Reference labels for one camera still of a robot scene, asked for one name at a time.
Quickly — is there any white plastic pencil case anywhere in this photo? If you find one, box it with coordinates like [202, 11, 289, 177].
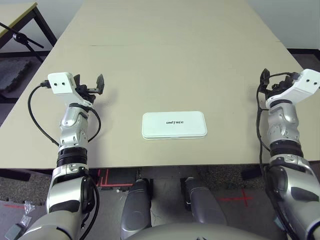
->
[141, 110, 209, 141]

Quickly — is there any black table leg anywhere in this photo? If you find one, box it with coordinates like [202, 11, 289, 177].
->
[0, 169, 31, 182]

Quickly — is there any black foam floor mat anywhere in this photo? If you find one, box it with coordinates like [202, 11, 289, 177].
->
[0, 59, 33, 95]

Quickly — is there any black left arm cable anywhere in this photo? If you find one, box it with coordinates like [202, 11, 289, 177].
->
[27, 79, 102, 147]

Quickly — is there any grey robot leg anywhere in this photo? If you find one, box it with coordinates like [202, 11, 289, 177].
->
[180, 176, 227, 226]
[120, 178, 154, 238]

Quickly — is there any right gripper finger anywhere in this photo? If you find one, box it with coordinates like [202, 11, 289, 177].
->
[259, 68, 270, 87]

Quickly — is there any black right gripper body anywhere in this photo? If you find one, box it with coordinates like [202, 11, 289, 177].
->
[268, 76, 293, 95]

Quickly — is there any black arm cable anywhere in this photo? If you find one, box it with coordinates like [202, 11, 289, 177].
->
[27, 79, 102, 147]
[256, 71, 301, 226]

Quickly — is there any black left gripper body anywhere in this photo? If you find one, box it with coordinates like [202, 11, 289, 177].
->
[74, 84, 98, 103]

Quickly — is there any clear plastic bag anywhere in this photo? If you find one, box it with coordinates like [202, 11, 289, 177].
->
[19, 201, 36, 227]

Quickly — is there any grey robot left leg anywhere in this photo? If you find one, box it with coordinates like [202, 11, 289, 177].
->
[120, 178, 154, 238]

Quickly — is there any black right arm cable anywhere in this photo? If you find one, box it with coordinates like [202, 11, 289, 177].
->
[256, 71, 301, 226]

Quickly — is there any grey robot torso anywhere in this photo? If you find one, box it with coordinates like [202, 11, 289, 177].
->
[129, 223, 271, 240]

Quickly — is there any beige side table black frame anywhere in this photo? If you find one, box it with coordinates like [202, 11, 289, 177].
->
[0, 2, 58, 58]

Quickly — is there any black tripod stand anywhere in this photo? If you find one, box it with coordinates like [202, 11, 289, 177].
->
[0, 22, 45, 63]

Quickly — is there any small grey box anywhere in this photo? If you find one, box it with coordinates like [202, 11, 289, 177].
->
[4, 223, 22, 238]

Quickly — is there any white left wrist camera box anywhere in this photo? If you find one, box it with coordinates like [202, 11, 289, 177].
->
[47, 71, 92, 107]

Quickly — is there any grey robot right leg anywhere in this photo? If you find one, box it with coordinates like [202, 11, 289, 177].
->
[180, 176, 227, 226]

